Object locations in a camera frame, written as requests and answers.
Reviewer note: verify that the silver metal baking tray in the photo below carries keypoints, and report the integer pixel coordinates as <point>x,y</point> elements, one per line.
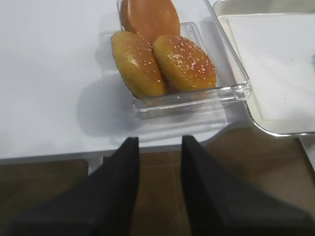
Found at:
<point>283,127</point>

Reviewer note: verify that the sesame bun top left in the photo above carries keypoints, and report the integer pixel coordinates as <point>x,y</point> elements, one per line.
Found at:
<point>137,65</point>

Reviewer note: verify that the sesame bun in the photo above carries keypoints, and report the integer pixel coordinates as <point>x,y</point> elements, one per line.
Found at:
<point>184,64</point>
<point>137,65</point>

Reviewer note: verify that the plain brown bun half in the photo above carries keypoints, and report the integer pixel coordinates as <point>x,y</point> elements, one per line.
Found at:
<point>150,19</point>

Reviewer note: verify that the white parchment paper sheet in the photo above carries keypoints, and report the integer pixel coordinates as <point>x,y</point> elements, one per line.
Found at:
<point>278,54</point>

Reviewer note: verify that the clear plastic bun container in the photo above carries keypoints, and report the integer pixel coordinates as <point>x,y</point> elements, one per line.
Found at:
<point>232,81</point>

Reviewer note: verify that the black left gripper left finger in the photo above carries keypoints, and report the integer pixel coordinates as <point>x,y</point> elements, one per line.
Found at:
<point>100,205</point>

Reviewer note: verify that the sesame bun top right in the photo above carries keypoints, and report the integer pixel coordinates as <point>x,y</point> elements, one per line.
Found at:
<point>184,64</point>

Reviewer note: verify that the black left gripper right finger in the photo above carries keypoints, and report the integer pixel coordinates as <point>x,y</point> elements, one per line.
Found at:
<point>221,204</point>

